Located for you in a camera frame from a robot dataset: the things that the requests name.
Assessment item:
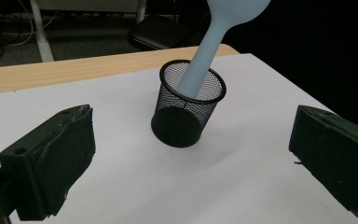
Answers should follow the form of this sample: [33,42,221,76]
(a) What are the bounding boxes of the black mesh pen cup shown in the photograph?
[150,59,227,148]

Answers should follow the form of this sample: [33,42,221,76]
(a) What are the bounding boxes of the white-legged desk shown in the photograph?
[29,0,147,63]

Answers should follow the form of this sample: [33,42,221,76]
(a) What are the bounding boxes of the bundle of floor cables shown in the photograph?
[0,0,60,66]

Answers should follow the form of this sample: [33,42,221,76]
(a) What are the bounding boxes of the light blue hairbrush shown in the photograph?
[176,0,273,99]

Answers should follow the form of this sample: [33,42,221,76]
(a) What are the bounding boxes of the black folding chair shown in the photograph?
[128,14,200,51]

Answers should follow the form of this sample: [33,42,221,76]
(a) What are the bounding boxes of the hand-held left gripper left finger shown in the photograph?
[0,104,97,222]

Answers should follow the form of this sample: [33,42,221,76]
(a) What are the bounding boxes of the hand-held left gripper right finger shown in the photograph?
[288,105,358,220]

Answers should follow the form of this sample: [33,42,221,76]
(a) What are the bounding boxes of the wooden table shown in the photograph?
[0,43,241,96]

